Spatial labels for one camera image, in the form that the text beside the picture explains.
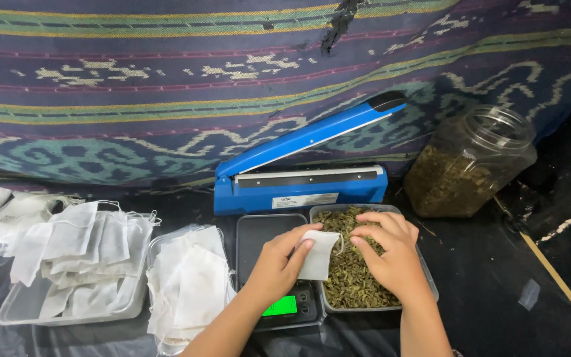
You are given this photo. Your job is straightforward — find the person's left hand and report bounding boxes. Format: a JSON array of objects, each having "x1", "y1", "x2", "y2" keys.
[{"x1": 245, "y1": 222, "x2": 324, "y2": 306}]

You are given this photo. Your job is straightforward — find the person's right hand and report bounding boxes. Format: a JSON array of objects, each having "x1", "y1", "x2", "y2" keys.
[{"x1": 349, "y1": 212, "x2": 433, "y2": 306}]

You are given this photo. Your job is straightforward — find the white tea bag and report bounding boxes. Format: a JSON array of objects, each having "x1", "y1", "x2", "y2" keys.
[{"x1": 297, "y1": 229, "x2": 344, "y2": 282}]

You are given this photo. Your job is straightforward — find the black digital scale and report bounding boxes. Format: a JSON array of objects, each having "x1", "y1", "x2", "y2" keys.
[{"x1": 235, "y1": 213, "x2": 327, "y2": 332}]

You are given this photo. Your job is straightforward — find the clear rectangular leaf container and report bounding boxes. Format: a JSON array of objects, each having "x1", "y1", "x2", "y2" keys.
[{"x1": 309, "y1": 203, "x2": 440, "y2": 314}]

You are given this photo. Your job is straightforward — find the heap of dried tea leaves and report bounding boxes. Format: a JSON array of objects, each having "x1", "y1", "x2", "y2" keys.
[{"x1": 312, "y1": 206, "x2": 403, "y2": 309}]

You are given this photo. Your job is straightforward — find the small pile of tea bags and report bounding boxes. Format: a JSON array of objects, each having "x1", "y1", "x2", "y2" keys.
[{"x1": 146, "y1": 226, "x2": 237, "y2": 349}]

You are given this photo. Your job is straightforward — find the blue impulse sealer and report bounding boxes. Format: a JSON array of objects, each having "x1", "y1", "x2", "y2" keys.
[{"x1": 213, "y1": 91, "x2": 409, "y2": 217}]

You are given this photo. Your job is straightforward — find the dried leaves inside jar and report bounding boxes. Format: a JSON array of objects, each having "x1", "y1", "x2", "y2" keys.
[{"x1": 404, "y1": 144, "x2": 503, "y2": 218}]

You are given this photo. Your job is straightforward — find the black plastic sheet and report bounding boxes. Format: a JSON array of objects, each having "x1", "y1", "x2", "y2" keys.
[{"x1": 0, "y1": 181, "x2": 571, "y2": 357}]

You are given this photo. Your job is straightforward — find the narrow clear plastic box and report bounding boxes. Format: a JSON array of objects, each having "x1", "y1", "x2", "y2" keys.
[{"x1": 145, "y1": 223, "x2": 237, "y2": 357}]

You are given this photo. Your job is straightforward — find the small clear plastic scrap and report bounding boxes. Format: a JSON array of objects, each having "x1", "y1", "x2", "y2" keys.
[{"x1": 518, "y1": 278, "x2": 541, "y2": 312}]

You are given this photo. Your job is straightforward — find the clear plastic jar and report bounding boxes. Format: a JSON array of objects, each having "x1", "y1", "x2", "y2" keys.
[{"x1": 403, "y1": 104, "x2": 538, "y2": 219}]

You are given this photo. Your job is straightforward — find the thin wooden stick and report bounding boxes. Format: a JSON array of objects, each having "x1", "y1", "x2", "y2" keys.
[{"x1": 494, "y1": 196, "x2": 571, "y2": 341}]

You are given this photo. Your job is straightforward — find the large pile of tea bags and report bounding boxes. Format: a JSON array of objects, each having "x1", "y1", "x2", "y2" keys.
[{"x1": 10, "y1": 200, "x2": 162, "y2": 319}]

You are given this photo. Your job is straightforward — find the striped woven patterned cloth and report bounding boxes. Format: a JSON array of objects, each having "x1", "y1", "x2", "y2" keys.
[{"x1": 0, "y1": 0, "x2": 571, "y2": 200}]

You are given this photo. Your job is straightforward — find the wide clear plastic tray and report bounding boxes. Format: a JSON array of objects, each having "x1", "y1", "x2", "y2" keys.
[{"x1": 0, "y1": 213, "x2": 155, "y2": 327}]

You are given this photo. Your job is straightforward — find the bundle of white packets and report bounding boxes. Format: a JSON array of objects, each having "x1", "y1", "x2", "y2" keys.
[{"x1": 0, "y1": 186, "x2": 76, "y2": 257}]

